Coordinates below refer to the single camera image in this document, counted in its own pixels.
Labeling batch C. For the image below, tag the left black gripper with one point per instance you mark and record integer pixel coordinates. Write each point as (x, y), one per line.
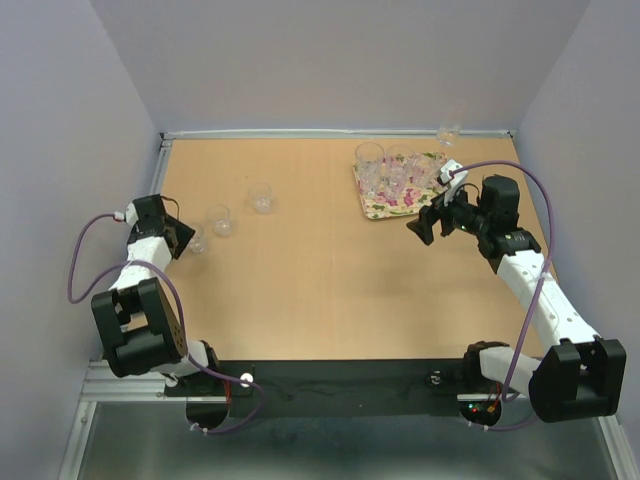
(185, 234)

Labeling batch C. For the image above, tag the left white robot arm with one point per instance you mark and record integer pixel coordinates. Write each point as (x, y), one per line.
(139, 330)

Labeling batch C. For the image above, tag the floral patterned tray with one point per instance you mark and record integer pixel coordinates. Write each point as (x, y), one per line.
(408, 203)

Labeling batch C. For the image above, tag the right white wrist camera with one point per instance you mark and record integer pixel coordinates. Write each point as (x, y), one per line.
(451, 176)

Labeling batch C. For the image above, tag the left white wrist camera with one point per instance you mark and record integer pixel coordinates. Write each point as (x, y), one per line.
(128, 216)

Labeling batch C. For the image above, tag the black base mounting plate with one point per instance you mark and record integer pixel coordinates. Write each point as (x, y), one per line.
(339, 388)

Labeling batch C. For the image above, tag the tall stemmed wine glass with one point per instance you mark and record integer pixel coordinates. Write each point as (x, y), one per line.
(450, 126)

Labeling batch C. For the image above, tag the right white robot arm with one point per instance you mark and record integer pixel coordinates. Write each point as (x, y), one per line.
(581, 373)

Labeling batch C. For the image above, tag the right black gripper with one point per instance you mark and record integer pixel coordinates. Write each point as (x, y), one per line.
(426, 218)

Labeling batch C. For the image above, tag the large clear tumbler glass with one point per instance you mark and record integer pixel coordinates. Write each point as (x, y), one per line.
(369, 157)

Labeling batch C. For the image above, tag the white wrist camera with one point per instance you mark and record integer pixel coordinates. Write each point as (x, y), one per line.
(451, 176)
(128, 216)

